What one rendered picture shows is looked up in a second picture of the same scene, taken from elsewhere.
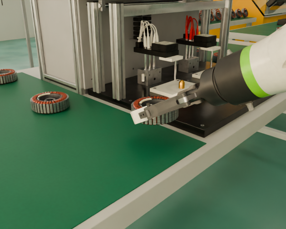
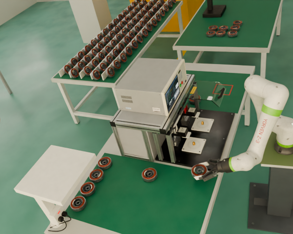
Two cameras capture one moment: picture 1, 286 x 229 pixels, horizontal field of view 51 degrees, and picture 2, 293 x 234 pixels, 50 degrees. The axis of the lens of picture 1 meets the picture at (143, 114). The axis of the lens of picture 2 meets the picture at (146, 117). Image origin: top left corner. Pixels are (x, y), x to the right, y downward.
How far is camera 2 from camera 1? 166 cm
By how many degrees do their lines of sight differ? 18
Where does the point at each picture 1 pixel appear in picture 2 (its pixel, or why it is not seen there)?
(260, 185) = not seen: hidden behind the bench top
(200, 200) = not seen: hidden behind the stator
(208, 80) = (220, 168)
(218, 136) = not seen: hidden behind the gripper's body
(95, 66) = (159, 152)
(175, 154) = (212, 184)
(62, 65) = (136, 151)
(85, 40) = (151, 143)
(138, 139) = (196, 182)
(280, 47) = (239, 165)
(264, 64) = (236, 168)
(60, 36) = (135, 141)
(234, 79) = (229, 170)
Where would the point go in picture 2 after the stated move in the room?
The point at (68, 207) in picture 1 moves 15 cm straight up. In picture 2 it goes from (197, 216) to (195, 201)
